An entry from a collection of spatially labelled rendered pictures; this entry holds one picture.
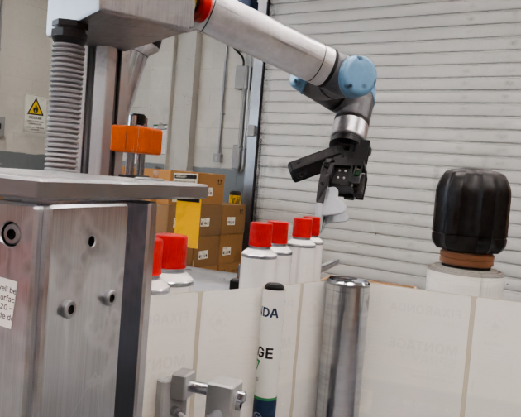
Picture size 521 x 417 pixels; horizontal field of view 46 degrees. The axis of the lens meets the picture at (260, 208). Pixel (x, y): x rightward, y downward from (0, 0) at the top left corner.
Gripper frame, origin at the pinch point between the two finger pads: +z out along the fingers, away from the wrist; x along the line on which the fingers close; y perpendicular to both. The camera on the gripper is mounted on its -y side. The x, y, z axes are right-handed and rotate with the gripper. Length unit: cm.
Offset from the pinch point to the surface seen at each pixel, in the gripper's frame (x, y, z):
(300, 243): -13.2, 1.7, 10.1
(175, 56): 329, -287, -334
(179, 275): -53, 3, 33
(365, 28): 279, -80, -324
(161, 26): -67, 0, 13
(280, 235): -25.4, 2.2, 14.5
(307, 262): -11.2, 3.1, 12.5
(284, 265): -23.3, 3.3, 18.3
